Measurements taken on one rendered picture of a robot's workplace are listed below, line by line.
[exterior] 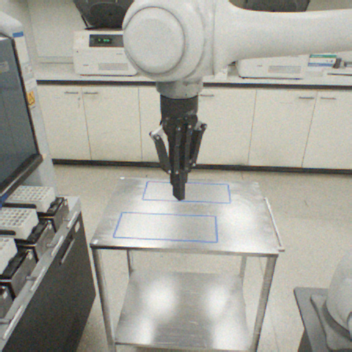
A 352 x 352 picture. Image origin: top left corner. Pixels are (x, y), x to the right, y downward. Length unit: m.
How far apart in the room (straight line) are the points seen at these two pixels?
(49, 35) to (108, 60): 1.00
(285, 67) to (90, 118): 1.77
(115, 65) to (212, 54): 2.55
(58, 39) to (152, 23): 3.39
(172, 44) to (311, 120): 2.80
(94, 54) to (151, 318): 2.20
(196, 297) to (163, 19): 1.38
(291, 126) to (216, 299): 1.93
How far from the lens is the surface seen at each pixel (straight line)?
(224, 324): 1.54
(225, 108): 2.95
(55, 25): 3.75
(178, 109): 0.61
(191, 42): 0.39
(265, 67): 2.92
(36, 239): 1.18
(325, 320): 1.07
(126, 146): 3.16
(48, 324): 1.36
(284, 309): 2.02
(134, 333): 1.51
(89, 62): 3.02
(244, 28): 0.44
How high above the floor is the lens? 1.51
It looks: 30 degrees down
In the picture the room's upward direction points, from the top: straight up
